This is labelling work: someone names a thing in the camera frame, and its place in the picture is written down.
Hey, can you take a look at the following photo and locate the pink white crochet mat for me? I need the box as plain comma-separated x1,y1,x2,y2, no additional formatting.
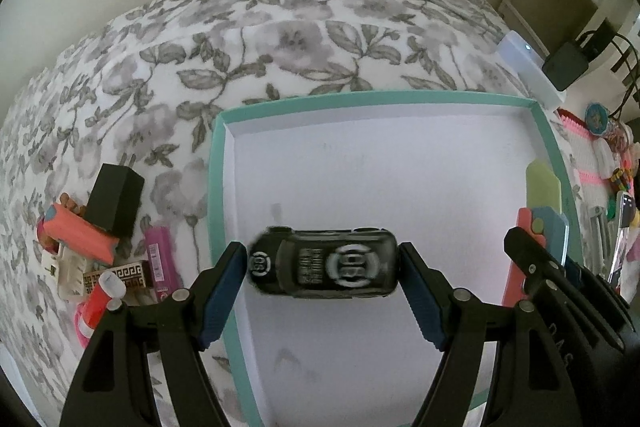
558,103,639,241

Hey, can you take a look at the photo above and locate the floral grey white blanket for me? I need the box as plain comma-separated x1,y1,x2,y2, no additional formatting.
1,0,527,426

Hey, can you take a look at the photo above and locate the black charger block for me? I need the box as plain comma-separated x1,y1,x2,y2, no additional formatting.
85,164,144,239

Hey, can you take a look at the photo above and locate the white hair claw clip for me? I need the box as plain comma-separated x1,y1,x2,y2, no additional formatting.
41,244,93,303

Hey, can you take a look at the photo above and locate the black toy car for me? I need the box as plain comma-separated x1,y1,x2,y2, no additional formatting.
248,227,398,299

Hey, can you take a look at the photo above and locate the gold black patterned lighter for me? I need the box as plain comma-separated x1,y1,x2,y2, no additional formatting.
82,261,152,295

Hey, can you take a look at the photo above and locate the magenta lighter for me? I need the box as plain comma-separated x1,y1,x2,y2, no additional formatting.
144,227,181,301

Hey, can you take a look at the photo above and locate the coral blue toy knife large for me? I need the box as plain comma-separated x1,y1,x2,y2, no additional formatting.
42,204,119,265

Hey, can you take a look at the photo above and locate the white power strip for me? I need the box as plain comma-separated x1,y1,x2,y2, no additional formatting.
497,30,566,112

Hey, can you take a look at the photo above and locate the red glue tube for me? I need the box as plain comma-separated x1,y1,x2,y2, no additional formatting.
82,282,127,332

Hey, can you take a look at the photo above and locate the pink haired doll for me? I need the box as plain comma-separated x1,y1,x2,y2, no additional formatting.
34,192,87,256

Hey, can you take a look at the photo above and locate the teal white shallow tray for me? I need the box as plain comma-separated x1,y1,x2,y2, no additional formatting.
208,91,577,426

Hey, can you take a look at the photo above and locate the black plugged power adapter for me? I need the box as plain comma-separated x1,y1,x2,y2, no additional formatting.
541,41,589,92

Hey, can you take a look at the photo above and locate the coral blue green toy knife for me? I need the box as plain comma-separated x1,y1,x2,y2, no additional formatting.
501,158,571,308

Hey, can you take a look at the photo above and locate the pink watch band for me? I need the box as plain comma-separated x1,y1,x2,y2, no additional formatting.
74,307,93,349

